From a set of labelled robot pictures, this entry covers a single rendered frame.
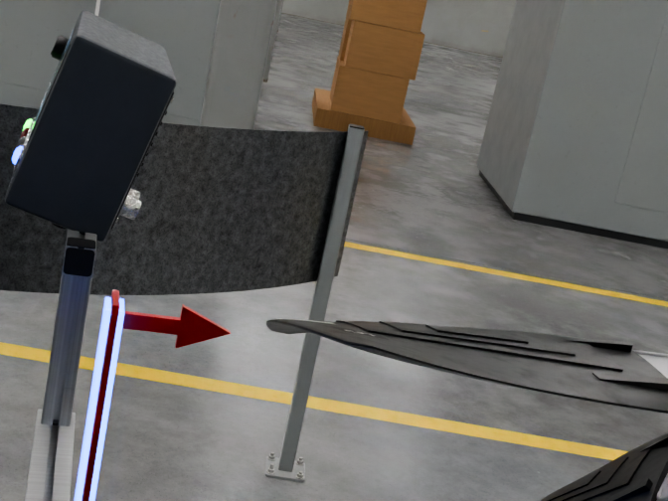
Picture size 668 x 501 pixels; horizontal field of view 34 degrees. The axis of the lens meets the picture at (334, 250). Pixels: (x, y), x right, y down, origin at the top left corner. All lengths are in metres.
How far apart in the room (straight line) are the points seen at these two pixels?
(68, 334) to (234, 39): 3.79
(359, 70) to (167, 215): 6.31
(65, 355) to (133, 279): 1.35
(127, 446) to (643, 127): 4.58
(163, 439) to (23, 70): 4.02
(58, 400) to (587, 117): 5.84
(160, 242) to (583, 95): 4.60
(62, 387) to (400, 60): 7.65
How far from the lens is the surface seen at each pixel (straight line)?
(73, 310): 1.15
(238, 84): 4.91
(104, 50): 1.13
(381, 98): 8.75
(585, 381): 0.61
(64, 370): 1.17
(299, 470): 3.07
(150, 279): 2.53
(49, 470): 1.13
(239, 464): 3.06
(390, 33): 8.69
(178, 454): 3.06
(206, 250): 2.57
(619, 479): 0.84
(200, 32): 6.62
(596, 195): 6.95
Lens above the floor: 1.39
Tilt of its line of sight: 15 degrees down
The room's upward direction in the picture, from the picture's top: 12 degrees clockwise
